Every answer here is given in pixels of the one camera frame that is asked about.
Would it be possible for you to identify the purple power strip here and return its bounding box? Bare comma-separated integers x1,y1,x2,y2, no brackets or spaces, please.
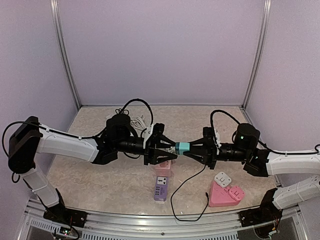
153,176,169,202

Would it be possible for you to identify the thin black cable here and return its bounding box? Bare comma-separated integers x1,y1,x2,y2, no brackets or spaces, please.
170,163,210,222

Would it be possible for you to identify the pink plug adapter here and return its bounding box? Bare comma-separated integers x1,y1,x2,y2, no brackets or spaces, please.
228,185,245,202

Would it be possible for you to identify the white thick cable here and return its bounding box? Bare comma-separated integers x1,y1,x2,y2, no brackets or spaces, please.
129,114,147,131

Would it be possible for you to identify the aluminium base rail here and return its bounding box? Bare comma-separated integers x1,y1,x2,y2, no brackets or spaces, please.
23,197,308,240

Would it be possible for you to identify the pink cube socket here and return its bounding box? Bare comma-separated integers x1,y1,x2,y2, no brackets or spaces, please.
154,160,172,177

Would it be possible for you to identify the aluminium frame post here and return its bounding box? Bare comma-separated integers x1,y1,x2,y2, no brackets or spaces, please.
241,0,272,111
50,0,82,111

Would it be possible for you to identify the aluminium frame post left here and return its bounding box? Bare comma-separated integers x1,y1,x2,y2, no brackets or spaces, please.
50,0,82,111

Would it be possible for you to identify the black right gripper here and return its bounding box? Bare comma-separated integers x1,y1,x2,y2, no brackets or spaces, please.
183,137,250,170

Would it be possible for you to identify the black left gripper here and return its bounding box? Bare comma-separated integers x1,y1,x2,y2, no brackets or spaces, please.
115,134,179,166

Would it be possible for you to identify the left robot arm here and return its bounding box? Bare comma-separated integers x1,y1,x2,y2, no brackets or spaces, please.
3,106,178,223

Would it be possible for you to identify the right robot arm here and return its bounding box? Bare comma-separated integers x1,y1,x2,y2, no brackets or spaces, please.
177,109,320,222

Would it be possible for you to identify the pink triangular power strip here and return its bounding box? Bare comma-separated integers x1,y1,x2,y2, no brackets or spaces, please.
208,181,242,208

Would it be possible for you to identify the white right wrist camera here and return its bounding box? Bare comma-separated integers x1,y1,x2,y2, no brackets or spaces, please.
202,126,221,149

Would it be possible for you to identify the white plug adapter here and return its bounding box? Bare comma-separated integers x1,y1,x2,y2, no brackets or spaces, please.
214,171,232,188

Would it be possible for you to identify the teal adapter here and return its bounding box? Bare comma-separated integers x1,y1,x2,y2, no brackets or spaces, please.
175,142,190,155

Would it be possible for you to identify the aluminium frame post right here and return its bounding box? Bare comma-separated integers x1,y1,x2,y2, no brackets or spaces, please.
241,0,272,111

